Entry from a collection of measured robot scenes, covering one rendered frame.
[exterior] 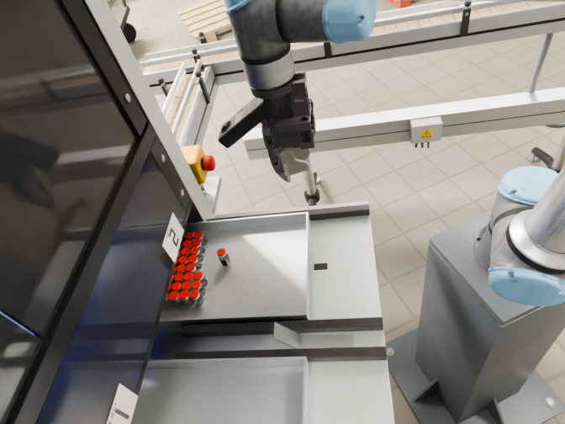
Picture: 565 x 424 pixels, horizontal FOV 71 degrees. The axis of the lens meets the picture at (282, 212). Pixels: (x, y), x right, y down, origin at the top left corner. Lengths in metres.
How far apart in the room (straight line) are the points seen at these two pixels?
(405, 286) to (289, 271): 1.05
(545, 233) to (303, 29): 0.46
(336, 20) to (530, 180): 0.50
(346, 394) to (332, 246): 0.32
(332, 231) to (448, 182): 1.42
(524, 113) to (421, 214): 0.63
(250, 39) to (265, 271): 0.51
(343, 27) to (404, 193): 1.74
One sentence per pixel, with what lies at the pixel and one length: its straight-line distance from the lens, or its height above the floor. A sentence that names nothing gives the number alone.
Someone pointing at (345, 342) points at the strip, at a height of 0.88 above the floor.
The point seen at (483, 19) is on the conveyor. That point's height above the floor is 0.93.
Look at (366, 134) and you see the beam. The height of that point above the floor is 0.50.
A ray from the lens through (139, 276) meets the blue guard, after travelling 0.73.
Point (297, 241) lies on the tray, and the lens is 0.92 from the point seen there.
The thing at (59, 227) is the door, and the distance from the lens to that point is 0.60.
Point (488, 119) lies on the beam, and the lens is 1.87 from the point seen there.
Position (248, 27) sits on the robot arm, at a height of 1.39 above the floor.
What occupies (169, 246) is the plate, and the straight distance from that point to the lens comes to 0.83.
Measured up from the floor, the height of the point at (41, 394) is 1.19.
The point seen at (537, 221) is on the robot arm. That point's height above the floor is 1.08.
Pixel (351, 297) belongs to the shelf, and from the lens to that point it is 0.83.
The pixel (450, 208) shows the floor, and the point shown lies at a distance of 2.16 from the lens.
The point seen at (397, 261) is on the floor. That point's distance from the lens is 1.94.
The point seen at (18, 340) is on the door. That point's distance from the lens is 0.55.
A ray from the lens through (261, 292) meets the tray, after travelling 0.87.
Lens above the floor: 1.61
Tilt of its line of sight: 47 degrees down
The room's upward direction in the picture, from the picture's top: 17 degrees counter-clockwise
